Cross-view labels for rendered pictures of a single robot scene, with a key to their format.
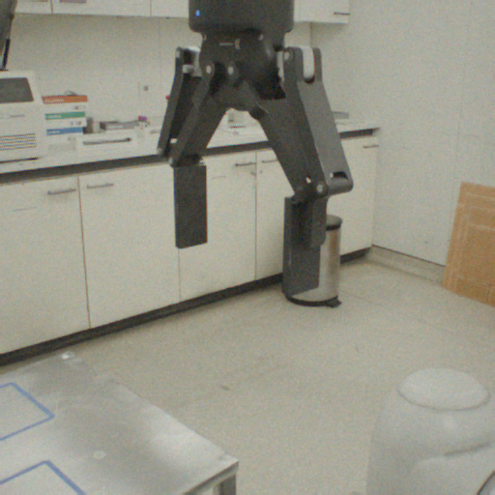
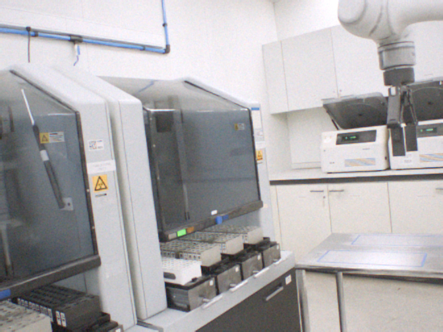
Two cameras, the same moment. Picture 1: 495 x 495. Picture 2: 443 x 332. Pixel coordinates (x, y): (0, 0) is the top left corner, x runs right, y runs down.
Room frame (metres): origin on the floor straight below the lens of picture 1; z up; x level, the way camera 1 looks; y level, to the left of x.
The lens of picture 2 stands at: (-0.21, -0.89, 1.27)
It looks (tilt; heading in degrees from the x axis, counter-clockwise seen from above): 3 degrees down; 77
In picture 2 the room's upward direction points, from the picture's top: 7 degrees counter-clockwise
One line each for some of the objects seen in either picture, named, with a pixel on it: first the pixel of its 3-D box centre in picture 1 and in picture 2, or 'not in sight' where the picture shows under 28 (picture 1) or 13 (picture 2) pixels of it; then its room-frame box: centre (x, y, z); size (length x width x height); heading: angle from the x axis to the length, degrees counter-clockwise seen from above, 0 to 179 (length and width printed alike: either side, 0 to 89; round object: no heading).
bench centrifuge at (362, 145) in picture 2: not in sight; (360, 132); (1.80, 2.33, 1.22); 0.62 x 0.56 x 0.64; 37
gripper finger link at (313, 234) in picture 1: (323, 212); (395, 131); (0.40, -0.05, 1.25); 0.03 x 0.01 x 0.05; 39
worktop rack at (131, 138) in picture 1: (103, 141); not in sight; (2.95, 0.65, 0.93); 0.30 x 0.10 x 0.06; 121
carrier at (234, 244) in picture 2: not in sight; (233, 245); (0.16, 0.71, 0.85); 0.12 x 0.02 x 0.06; 38
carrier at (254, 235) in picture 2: not in sight; (253, 236); (0.28, 0.81, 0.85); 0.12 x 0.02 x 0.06; 38
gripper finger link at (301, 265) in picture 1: (302, 244); (397, 141); (0.42, -0.04, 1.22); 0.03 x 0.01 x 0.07; 129
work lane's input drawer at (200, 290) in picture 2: not in sight; (140, 280); (-0.23, 0.70, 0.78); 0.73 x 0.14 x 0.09; 129
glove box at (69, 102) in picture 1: (61, 101); not in sight; (3.16, 0.89, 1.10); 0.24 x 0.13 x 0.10; 128
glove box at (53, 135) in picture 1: (55, 134); not in sight; (3.14, 0.93, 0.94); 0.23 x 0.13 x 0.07; 134
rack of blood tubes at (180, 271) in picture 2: not in sight; (161, 270); (-0.14, 0.59, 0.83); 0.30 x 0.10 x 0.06; 129
